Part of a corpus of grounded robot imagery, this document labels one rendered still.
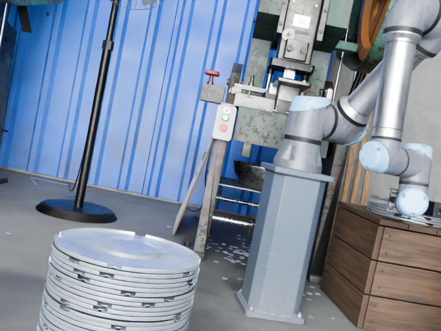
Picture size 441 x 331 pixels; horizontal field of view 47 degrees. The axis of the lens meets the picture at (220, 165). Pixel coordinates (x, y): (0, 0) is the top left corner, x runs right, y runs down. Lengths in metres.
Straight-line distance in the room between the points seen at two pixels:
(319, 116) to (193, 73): 2.03
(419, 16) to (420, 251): 0.73
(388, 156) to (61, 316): 0.83
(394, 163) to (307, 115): 0.33
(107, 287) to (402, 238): 1.03
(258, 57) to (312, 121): 1.05
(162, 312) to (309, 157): 0.76
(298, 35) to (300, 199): 0.99
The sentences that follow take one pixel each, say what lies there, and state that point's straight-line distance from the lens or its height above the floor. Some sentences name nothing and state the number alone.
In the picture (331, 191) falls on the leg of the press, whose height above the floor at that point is 0.38.
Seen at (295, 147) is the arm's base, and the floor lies 0.51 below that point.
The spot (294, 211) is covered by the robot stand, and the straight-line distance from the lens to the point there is 1.53.
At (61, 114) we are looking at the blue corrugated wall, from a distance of 3.65.
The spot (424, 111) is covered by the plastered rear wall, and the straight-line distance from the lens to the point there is 3.74.
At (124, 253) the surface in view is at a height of 0.25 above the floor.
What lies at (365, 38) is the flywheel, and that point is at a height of 1.11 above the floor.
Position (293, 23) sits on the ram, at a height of 1.05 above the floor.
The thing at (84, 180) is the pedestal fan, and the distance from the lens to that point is 2.57.
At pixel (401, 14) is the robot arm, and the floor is 0.89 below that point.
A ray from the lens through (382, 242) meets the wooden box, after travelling 1.68.
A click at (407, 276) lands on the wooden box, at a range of 1.74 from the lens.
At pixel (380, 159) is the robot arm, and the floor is 0.52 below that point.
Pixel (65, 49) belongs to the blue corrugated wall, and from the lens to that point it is 3.69.
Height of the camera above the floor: 0.50
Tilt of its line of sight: 3 degrees down
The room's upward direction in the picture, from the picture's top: 11 degrees clockwise
